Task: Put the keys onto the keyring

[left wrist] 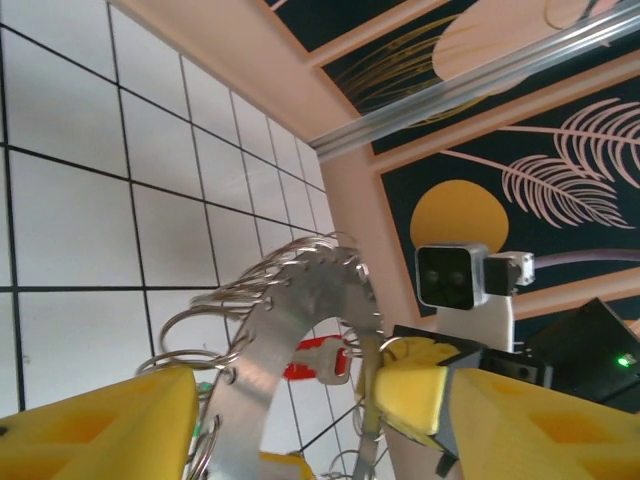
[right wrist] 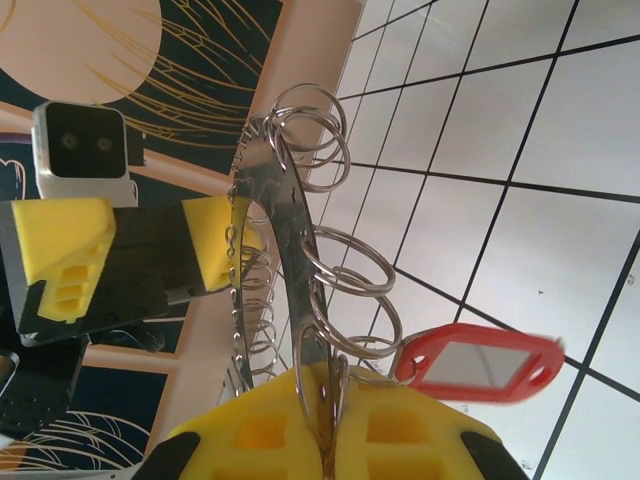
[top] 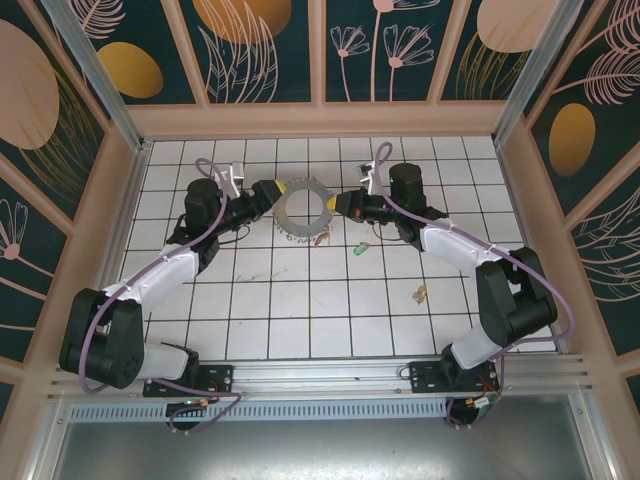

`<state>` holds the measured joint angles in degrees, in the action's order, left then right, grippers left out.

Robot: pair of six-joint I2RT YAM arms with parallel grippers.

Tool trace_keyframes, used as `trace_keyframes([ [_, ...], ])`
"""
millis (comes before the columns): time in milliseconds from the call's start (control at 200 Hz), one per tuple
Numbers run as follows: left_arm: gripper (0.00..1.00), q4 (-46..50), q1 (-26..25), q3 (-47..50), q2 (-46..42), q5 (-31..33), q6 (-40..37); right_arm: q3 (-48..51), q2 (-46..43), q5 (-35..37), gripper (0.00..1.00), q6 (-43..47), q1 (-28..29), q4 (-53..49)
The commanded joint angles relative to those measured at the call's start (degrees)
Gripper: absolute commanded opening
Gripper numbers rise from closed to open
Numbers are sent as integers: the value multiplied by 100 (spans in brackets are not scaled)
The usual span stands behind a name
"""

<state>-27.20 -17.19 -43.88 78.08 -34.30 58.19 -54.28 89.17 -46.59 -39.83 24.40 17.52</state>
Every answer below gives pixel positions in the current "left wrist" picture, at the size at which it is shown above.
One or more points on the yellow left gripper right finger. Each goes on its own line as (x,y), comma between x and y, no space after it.
(550,440)

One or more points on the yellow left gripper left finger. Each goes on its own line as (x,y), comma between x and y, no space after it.
(100,430)

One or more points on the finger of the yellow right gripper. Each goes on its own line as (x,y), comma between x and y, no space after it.
(410,390)
(285,467)

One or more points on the red-headed key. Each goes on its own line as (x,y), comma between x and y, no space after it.
(302,371)

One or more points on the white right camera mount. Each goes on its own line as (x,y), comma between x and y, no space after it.
(480,325)

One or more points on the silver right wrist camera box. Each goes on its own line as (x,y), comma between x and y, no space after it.
(450,275)

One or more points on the aluminium corner post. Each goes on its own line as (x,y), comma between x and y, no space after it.
(450,90)

